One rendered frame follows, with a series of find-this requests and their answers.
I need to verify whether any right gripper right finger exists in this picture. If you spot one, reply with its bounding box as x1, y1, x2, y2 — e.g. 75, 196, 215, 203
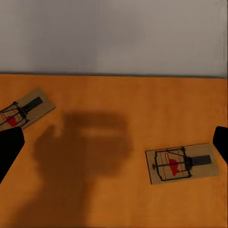
213, 126, 228, 164

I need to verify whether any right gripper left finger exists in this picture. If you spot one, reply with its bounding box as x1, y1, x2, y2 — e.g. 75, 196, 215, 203
0, 126, 25, 183

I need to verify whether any mousetrap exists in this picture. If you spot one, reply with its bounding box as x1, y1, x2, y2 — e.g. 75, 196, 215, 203
145, 143, 221, 185
0, 86, 56, 132

